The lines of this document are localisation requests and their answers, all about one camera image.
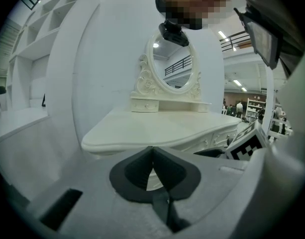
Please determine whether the cream dressing table drawer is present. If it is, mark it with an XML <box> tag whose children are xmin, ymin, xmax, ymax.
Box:
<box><xmin>211</xmin><ymin>129</ymin><xmax>239</xmax><ymax>147</ymax></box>
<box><xmin>177</xmin><ymin>137</ymin><xmax>213</xmax><ymax>154</ymax></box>

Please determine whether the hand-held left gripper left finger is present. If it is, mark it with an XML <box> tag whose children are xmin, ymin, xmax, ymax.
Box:
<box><xmin>109</xmin><ymin>145</ymin><xmax>156</xmax><ymax>204</ymax></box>

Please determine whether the cream dressing table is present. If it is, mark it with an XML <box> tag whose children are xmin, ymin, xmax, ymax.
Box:
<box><xmin>81</xmin><ymin>107</ymin><xmax>242</xmax><ymax>191</ymax></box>

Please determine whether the black head-worn camera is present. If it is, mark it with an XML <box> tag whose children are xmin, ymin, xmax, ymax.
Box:
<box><xmin>158</xmin><ymin>19</ymin><xmax>191</xmax><ymax>47</ymax></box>

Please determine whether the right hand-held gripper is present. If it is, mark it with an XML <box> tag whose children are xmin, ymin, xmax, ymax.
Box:
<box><xmin>193</xmin><ymin>120</ymin><xmax>271</xmax><ymax>162</ymax></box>

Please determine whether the white shelving unit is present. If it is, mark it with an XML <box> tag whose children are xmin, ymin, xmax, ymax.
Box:
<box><xmin>7</xmin><ymin>0</ymin><xmax>100</xmax><ymax>111</ymax></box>

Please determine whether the cream carved oval mirror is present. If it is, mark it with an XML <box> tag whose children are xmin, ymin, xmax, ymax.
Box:
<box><xmin>130</xmin><ymin>30</ymin><xmax>203</xmax><ymax>102</ymax></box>

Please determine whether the black chest-worn device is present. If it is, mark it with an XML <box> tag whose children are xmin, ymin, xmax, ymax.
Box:
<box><xmin>233</xmin><ymin>7</ymin><xmax>284</xmax><ymax>70</ymax></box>

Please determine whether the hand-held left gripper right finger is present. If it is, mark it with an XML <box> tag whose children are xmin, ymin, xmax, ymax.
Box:
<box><xmin>152</xmin><ymin>145</ymin><xmax>202</xmax><ymax>201</ymax></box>

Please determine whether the black balcony railing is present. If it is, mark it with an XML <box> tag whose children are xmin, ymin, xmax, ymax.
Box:
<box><xmin>219</xmin><ymin>30</ymin><xmax>254</xmax><ymax>53</ymax></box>

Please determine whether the small cream drawer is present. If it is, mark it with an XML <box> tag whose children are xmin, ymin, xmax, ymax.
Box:
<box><xmin>130</xmin><ymin>99</ymin><xmax>160</xmax><ymax>114</ymax></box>
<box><xmin>197</xmin><ymin>103</ymin><xmax>211</xmax><ymax>114</ymax></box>

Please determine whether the person's head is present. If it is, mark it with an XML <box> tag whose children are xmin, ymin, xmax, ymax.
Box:
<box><xmin>155</xmin><ymin>0</ymin><xmax>237</xmax><ymax>31</ymax></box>

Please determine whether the white storage rack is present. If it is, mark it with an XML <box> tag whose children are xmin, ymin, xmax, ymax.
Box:
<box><xmin>245</xmin><ymin>98</ymin><xmax>267</xmax><ymax>122</ymax></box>

